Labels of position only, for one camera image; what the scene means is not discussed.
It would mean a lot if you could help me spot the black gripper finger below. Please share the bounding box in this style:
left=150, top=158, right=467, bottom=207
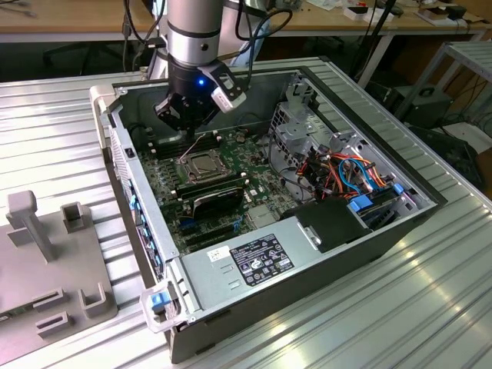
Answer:
left=153, top=94, right=196, bottom=138
left=191, top=106, right=221, bottom=136

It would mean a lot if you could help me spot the thin metal locking lever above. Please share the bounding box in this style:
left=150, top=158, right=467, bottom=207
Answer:
left=179, top=134, right=207, bottom=162

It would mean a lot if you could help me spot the silver CPU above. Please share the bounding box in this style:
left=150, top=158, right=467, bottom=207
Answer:
left=191, top=156, right=217, bottom=175

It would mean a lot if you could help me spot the metal socket cover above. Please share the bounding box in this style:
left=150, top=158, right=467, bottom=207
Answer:
left=183, top=149, right=228, bottom=184

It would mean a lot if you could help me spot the black RAM slot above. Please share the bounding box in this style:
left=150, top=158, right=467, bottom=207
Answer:
left=149, top=135, right=219, bottom=150
left=148, top=130, right=217, bottom=145
left=151, top=139, right=221, bottom=155
left=154, top=144, right=223, bottom=160

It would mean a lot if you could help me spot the black expansion slot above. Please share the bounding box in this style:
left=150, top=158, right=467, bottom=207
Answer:
left=183, top=221, right=236, bottom=239
left=187, top=232, right=237, bottom=251

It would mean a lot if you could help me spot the green RAM stick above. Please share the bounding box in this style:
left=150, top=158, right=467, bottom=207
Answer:
left=175, top=175, right=248, bottom=201

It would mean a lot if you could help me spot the black graphics card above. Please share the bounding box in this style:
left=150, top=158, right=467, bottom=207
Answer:
left=191, top=187, right=246, bottom=223

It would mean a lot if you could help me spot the green motherboard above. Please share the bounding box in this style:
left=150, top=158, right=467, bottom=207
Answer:
left=136, top=128, right=293, bottom=257

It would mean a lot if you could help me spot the silver metal drive cage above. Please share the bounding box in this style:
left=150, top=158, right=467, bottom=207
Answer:
left=268, top=100, right=335, bottom=201

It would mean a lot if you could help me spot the silver chipset heatsink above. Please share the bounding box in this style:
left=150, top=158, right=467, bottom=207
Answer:
left=248, top=207, right=280, bottom=230

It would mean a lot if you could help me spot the wooden desk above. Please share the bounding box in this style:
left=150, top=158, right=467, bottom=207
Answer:
left=0, top=0, right=492, bottom=44

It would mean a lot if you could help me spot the black plastic shroud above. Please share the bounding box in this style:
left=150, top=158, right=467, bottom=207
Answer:
left=279, top=199, right=374, bottom=254

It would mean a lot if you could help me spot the silver power supply unit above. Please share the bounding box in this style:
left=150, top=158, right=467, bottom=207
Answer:
left=179, top=215, right=323, bottom=313

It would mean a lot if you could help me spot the hard disk in blue carrier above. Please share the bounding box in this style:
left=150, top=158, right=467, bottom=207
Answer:
left=347, top=191, right=401, bottom=228

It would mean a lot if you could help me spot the blue case latch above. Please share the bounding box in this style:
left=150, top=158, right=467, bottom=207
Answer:
left=151, top=291, right=170, bottom=311

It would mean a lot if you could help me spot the grey parts rack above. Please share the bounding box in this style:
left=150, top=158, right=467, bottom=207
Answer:
left=0, top=190, right=118, bottom=361

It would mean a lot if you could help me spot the grey PC case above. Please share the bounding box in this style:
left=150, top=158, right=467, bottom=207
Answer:
left=88, top=64, right=449, bottom=364

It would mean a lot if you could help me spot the black equipment case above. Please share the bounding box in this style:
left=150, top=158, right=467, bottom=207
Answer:
left=403, top=86, right=453, bottom=128

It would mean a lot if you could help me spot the brown cardboard box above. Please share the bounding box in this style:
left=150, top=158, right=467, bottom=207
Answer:
left=417, top=5, right=468, bottom=26

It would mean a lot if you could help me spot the black bag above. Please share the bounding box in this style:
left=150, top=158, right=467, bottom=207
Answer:
left=413, top=125, right=486, bottom=190

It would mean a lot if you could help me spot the grey metal shelf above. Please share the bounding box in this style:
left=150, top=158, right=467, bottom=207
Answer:
left=395, top=40, right=492, bottom=128

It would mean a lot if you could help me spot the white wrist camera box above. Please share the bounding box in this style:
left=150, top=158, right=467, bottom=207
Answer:
left=198, top=63, right=248, bottom=115

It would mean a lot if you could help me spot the black wire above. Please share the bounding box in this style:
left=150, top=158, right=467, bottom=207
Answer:
left=126, top=121, right=157, bottom=136
left=267, top=130, right=308, bottom=201

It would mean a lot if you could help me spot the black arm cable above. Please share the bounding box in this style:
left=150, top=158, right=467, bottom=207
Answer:
left=230, top=0, right=295, bottom=80

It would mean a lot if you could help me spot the orange wire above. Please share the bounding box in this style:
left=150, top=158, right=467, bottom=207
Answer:
left=328, top=152, right=387, bottom=188

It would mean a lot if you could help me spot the blue wire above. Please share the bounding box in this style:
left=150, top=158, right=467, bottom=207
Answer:
left=337, top=158, right=377, bottom=193

